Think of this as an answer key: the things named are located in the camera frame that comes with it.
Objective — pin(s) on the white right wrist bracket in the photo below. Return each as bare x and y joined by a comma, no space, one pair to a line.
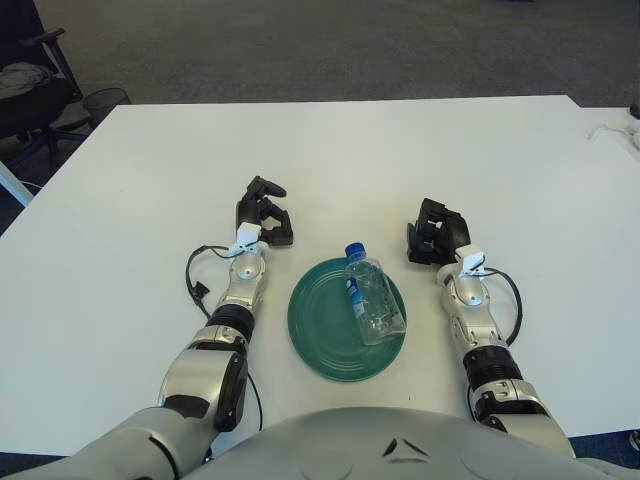
472,257

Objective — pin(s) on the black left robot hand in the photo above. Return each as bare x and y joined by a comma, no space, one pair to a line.
247,212

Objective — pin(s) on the white desk leg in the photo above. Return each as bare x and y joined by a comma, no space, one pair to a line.
12,182

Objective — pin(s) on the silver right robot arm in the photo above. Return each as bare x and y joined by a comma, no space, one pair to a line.
475,325

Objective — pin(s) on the clear bottle with blue cap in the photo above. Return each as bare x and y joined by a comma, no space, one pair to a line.
372,300

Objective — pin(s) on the green ribbed plate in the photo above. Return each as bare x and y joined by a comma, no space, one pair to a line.
330,330

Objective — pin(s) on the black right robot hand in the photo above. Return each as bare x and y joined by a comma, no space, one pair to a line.
455,230

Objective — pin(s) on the black mesh wastebasket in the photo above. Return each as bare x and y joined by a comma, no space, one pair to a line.
106,100

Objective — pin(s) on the grey robot torso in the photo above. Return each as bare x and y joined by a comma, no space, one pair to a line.
325,450

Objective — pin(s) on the black office chair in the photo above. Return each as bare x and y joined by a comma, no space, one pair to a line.
30,105

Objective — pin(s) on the grey cloth on chair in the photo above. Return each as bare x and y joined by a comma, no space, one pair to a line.
20,76

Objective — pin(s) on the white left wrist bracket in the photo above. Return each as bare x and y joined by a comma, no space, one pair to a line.
248,235

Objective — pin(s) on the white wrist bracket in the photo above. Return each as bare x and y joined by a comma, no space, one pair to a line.
248,235
472,257

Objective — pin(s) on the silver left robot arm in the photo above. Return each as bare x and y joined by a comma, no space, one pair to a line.
220,320

